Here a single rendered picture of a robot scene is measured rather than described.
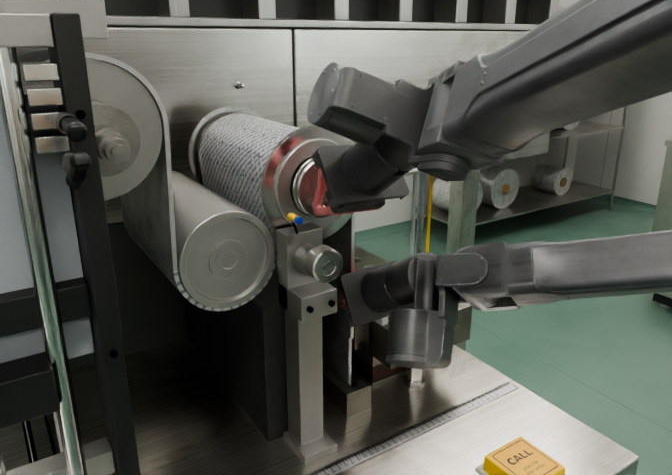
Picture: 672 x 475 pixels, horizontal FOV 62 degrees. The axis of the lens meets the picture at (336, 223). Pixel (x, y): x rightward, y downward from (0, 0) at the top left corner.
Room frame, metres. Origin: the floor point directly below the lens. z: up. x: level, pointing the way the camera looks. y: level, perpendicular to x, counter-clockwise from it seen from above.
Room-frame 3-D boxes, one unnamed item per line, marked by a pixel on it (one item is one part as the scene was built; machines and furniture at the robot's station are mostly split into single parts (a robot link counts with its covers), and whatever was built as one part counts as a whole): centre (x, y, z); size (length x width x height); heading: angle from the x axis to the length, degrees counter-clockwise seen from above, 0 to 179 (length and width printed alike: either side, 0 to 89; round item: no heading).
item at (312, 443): (0.63, 0.03, 1.05); 0.06 x 0.05 x 0.31; 33
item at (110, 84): (0.66, 0.31, 1.34); 0.25 x 0.14 x 0.14; 33
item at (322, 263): (0.60, 0.01, 1.18); 0.04 x 0.02 x 0.04; 123
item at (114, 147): (0.48, 0.19, 1.34); 0.06 x 0.03 x 0.03; 33
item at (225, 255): (0.72, 0.19, 1.18); 0.26 x 0.12 x 0.12; 33
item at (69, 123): (0.39, 0.18, 1.37); 0.05 x 0.01 x 0.01; 33
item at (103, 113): (0.53, 0.22, 1.34); 0.06 x 0.06 x 0.06; 33
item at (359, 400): (0.82, 0.04, 0.92); 0.28 x 0.04 x 0.04; 33
